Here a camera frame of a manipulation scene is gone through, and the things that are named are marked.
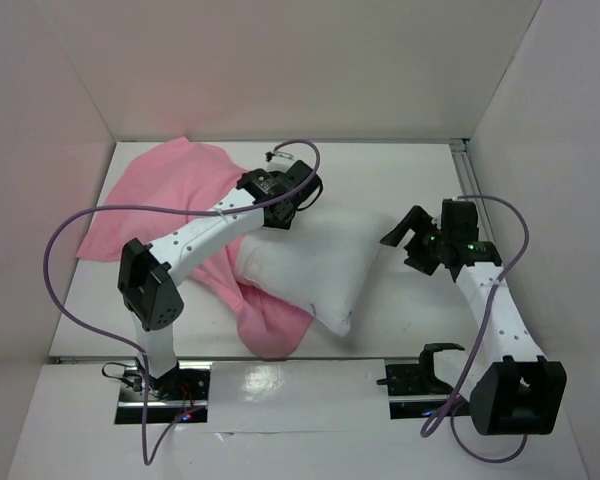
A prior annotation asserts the pink satin pillowcase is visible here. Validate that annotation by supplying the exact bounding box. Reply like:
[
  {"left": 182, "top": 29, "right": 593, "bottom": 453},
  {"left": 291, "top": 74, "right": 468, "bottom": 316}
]
[{"left": 77, "top": 137, "right": 312, "bottom": 359}]

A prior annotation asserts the white pillow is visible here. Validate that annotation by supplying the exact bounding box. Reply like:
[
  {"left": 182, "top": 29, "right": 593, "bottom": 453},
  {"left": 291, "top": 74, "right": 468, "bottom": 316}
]
[{"left": 235, "top": 202, "right": 393, "bottom": 337}]

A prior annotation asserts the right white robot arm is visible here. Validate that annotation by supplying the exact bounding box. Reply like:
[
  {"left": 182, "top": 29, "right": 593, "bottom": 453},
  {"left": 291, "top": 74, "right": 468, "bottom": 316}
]
[{"left": 380, "top": 195, "right": 567, "bottom": 437}]

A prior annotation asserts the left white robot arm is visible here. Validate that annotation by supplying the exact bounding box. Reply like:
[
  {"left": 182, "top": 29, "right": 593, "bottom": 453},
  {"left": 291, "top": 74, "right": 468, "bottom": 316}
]
[{"left": 118, "top": 161, "right": 323, "bottom": 399}]

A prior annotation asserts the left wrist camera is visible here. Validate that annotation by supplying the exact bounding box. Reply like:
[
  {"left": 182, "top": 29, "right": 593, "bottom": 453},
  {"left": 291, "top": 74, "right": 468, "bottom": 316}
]
[{"left": 283, "top": 160, "right": 313, "bottom": 187}]

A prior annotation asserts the aluminium frame rail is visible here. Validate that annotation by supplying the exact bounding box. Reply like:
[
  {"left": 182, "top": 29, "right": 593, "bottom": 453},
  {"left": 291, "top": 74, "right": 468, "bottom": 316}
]
[{"left": 449, "top": 138, "right": 494, "bottom": 241}]

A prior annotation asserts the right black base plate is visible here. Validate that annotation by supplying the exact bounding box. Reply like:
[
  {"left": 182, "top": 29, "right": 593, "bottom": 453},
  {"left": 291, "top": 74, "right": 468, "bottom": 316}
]
[{"left": 376, "top": 359, "right": 452, "bottom": 420}]

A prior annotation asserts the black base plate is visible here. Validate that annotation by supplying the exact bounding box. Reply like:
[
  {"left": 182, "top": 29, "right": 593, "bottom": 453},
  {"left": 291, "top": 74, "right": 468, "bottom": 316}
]
[
  {"left": 376, "top": 359, "right": 452, "bottom": 420},
  {"left": 101, "top": 362, "right": 211, "bottom": 425}
]

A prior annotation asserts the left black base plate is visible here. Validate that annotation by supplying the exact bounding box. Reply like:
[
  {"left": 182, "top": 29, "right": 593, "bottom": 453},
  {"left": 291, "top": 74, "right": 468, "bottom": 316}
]
[{"left": 101, "top": 362, "right": 211, "bottom": 425}]

